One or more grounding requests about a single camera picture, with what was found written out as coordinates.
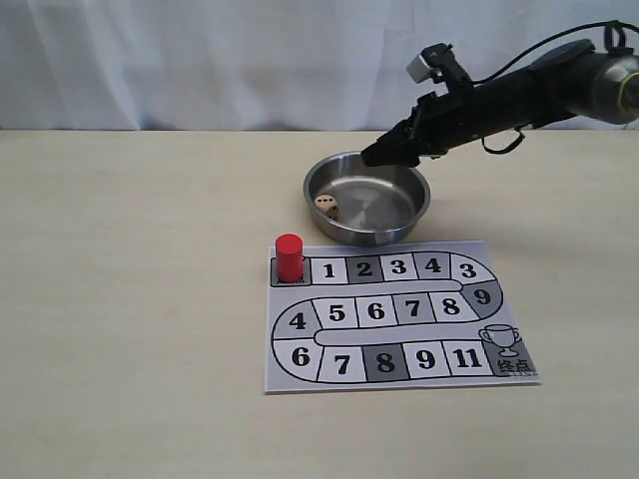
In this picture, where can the red cylinder game piece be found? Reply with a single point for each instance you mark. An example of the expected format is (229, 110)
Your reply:
(290, 257)

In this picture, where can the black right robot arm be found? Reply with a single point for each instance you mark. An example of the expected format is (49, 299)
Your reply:
(568, 81)

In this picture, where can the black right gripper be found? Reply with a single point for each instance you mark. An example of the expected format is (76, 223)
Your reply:
(435, 125)

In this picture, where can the wooden die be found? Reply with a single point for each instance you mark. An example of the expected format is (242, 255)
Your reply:
(327, 205)

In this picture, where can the white background curtain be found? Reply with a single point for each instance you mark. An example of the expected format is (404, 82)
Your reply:
(252, 65)

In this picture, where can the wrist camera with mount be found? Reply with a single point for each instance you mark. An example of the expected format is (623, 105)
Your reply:
(438, 64)

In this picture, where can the paper number game board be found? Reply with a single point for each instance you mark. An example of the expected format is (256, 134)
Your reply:
(402, 316)

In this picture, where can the round steel bowl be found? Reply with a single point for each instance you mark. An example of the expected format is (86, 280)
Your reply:
(377, 205)

